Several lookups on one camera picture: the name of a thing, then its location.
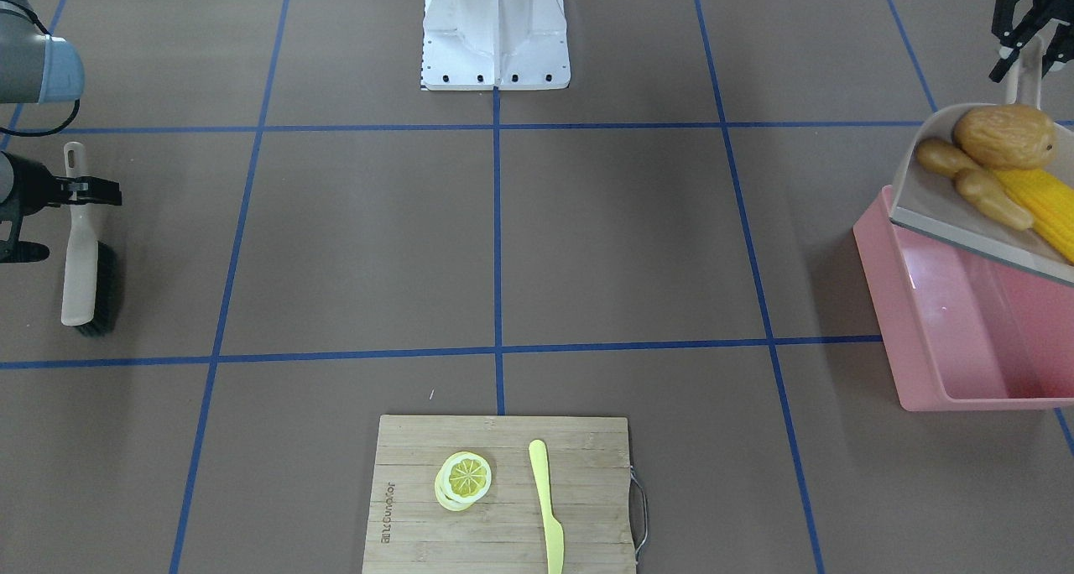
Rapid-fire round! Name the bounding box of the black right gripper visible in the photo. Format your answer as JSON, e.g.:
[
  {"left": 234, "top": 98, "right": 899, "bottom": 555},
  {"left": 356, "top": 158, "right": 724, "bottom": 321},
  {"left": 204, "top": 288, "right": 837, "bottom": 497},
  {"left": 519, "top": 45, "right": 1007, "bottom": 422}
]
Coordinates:
[{"left": 1, "top": 152, "right": 124, "bottom": 264}]

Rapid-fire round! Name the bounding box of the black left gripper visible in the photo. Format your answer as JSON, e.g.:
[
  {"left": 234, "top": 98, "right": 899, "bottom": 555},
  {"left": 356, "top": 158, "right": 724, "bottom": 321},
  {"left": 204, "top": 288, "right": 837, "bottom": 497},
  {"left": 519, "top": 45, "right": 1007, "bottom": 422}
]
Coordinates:
[{"left": 988, "top": 0, "right": 1073, "bottom": 83}]

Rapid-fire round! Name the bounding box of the beige hand brush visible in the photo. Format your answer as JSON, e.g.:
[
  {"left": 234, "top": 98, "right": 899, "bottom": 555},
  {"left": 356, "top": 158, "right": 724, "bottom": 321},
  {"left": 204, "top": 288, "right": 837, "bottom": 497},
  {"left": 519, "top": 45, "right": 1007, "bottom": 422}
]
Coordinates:
[{"left": 60, "top": 142, "right": 122, "bottom": 338}]

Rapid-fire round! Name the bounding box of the brown toy potato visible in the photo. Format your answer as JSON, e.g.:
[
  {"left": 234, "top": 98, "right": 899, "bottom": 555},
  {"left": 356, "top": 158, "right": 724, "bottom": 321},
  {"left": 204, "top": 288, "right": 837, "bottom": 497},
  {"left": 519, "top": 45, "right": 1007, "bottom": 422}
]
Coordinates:
[{"left": 952, "top": 103, "right": 1057, "bottom": 170}]

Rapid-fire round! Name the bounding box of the tan toy ginger root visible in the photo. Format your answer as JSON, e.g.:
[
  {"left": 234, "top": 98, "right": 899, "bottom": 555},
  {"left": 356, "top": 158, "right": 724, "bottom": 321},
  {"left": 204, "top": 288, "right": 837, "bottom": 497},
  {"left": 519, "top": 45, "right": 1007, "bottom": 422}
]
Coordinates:
[{"left": 914, "top": 138, "right": 1035, "bottom": 231}]

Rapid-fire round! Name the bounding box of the yellow toy corn cob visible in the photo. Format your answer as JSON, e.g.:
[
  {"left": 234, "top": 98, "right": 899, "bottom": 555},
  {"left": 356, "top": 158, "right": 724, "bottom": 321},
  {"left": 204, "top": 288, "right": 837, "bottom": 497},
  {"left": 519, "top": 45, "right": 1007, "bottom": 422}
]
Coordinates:
[{"left": 993, "top": 169, "right": 1073, "bottom": 264}]

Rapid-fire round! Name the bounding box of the beige plastic dustpan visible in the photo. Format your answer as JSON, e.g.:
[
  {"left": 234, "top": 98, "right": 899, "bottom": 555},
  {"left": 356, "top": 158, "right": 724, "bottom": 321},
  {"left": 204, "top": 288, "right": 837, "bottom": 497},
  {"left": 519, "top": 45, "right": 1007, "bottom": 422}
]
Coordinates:
[{"left": 889, "top": 35, "right": 1073, "bottom": 286}]

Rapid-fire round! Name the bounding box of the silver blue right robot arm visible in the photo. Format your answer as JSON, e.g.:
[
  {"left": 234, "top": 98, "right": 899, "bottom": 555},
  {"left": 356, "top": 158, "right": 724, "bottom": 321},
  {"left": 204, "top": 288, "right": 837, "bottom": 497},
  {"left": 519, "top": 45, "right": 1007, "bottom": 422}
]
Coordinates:
[{"left": 1, "top": 0, "right": 124, "bottom": 264}]

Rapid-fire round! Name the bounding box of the pink plastic bin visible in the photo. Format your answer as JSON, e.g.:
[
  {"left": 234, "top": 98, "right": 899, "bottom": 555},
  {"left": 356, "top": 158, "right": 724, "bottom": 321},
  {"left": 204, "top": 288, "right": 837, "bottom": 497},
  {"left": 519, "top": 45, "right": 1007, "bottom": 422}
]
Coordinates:
[{"left": 854, "top": 186, "right": 1073, "bottom": 412}]

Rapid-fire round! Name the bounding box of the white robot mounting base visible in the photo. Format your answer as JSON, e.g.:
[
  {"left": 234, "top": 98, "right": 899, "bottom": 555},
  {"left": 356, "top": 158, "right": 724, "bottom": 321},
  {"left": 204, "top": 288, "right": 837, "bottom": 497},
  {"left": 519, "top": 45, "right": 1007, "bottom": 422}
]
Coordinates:
[{"left": 420, "top": 0, "right": 571, "bottom": 91}]

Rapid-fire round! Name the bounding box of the yellow toy lemon slice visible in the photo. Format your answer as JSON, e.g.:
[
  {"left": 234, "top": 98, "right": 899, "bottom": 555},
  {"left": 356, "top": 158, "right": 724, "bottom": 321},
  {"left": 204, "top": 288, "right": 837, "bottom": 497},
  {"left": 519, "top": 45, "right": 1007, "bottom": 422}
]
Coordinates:
[{"left": 433, "top": 451, "right": 493, "bottom": 512}]

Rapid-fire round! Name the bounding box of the bamboo cutting board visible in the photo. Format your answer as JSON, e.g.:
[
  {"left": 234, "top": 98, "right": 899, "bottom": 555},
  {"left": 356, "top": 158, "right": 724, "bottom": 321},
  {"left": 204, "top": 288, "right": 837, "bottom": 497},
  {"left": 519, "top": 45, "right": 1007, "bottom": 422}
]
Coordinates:
[{"left": 361, "top": 415, "right": 637, "bottom": 573}]

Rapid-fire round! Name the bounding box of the yellow plastic toy knife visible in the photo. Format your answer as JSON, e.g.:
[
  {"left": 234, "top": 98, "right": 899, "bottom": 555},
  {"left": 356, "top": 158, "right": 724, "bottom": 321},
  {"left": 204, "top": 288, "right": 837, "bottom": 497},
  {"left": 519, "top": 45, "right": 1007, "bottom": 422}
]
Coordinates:
[{"left": 527, "top": 439, "right": 566, "bottom": 573}]

